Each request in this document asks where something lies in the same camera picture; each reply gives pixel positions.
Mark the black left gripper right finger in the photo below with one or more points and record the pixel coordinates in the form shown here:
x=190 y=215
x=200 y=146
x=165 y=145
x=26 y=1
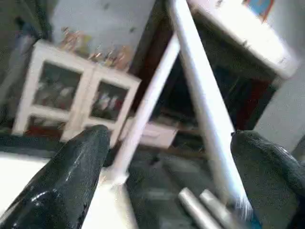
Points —
x=274 y=181

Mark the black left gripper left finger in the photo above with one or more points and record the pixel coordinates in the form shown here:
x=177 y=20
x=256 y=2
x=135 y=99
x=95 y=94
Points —
x=62 y=186

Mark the white plastic table top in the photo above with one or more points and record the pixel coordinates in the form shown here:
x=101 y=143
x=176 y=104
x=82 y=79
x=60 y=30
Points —
x=19 y=181

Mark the white plastic table leg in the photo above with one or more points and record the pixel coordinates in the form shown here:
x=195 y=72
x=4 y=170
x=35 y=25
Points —
x=217 y=207
x=147 y=105
x=193 y=210
x=205 y=105

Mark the white glass-door cabinet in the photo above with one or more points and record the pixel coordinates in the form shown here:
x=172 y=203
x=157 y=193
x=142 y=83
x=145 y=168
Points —
x=76 y=90

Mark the black work mat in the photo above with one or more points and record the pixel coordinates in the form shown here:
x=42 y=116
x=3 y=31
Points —
x=162 y=191

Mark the white drawer unit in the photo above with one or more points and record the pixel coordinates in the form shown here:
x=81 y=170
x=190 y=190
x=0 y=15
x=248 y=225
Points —
x=157 y=134

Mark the white shelf board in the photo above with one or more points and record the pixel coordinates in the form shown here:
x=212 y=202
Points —
x=248 y=38

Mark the beige plush figure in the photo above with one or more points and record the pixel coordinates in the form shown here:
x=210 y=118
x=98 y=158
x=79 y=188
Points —
x=69 y=39

